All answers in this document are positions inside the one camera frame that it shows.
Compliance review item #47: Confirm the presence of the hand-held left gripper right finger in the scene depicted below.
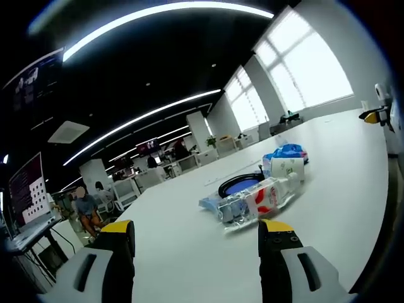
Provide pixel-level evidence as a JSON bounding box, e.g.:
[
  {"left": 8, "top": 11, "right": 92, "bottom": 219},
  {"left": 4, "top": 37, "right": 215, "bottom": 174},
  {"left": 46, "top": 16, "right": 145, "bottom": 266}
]
[{"left": 257, "top": 219, "right": 352, "bottom": 303}]

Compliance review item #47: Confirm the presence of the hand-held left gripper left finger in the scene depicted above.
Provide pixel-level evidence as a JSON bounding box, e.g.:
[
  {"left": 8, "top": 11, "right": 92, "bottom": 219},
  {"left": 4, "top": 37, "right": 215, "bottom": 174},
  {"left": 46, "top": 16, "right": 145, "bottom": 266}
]
[{"left": 36, "top": 220, "right": 136, "bottom": 303}]

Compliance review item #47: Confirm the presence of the clear bottle red white label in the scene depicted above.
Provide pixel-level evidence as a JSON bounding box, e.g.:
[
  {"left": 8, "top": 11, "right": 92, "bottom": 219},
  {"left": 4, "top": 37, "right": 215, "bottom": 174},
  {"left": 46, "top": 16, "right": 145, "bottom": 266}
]
[{"left": 217, "top": 175, "right": 304, "bottom": 235}]

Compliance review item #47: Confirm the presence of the blue plastic bag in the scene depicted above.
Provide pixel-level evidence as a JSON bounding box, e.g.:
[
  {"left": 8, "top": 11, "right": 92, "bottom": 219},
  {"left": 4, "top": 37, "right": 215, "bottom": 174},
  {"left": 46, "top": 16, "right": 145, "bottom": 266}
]
[{"left": 263, "top": 143, "right": 310, "bottom": 165}]

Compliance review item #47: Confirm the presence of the black rimmed blue lid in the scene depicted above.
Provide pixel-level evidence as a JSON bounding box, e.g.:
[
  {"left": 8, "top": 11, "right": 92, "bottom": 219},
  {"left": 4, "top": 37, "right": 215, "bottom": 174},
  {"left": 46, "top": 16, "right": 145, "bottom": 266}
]
[{"left": 218, "top": 174, "right": 265, "bottom": 199}]

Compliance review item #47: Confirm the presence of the blue packet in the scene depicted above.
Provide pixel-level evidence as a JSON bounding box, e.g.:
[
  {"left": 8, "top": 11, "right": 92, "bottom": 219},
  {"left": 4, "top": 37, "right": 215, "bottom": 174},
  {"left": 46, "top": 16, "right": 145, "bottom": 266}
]
[{"left": 198, "top": 195, "right": 229, "bottom": 216}]

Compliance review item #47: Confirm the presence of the laptop stand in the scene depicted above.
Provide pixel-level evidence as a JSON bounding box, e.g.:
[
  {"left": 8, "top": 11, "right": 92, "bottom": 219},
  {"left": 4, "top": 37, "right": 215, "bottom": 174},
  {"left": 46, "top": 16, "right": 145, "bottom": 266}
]
[{"left": 11, "top": 220, "right": 78, "bottom": 287}]

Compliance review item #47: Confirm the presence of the white office chair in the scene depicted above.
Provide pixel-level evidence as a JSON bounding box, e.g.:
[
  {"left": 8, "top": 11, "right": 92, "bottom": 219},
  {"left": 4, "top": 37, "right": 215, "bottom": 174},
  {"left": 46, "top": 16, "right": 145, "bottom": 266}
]
[{"left": 111, "top": 180, "right": 142, "bottom": 210}]

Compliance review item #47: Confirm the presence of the large window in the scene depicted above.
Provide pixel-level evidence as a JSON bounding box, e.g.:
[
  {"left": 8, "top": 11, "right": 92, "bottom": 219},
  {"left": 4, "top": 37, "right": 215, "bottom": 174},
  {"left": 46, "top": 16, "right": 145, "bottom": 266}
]
[
  {"left": 225, "top": 65, "right": 270, "bottom": 133},
  {"left": 253, "top": 5, "right": 355, "bottom": 112}
]

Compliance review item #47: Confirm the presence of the white table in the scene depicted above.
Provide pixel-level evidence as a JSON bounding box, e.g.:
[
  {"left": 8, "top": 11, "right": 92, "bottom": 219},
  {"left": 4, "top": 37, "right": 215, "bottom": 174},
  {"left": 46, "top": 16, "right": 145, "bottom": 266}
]
[{"left": 71, "top": 108, "right": 391, "bottom": 295}]

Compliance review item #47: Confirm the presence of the open laptop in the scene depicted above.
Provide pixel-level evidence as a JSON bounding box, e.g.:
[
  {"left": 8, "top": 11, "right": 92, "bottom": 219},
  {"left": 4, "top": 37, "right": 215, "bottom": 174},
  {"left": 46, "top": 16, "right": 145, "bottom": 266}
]
[{"left": 3, "top": 151, "right": 63, "bottom": 253}]

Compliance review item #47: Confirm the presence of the ceiling air vent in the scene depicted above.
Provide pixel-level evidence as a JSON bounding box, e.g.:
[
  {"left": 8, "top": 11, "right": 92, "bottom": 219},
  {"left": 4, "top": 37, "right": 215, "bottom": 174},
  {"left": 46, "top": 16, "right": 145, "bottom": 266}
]
[{"left": 47, "top": 119, "right": 91, "bottom": 145}]

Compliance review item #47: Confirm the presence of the long ceiling light strip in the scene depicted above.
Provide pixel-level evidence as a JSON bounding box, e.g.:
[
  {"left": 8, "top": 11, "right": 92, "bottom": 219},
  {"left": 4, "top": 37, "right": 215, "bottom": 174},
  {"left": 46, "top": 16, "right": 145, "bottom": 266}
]
[
  {"left": 62, "top": 88, "right": 222, "bottom": 167},
  {"left": 27, "top": 1, "right": 276, "bottom": 63}
]

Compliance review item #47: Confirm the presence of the hanging dark screen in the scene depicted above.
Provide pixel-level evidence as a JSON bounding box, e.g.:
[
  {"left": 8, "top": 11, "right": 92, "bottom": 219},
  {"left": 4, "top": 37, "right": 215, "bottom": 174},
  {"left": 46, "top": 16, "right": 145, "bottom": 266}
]
[{"left": 2, "top": 47, "right": 66, "bottom": 131}]

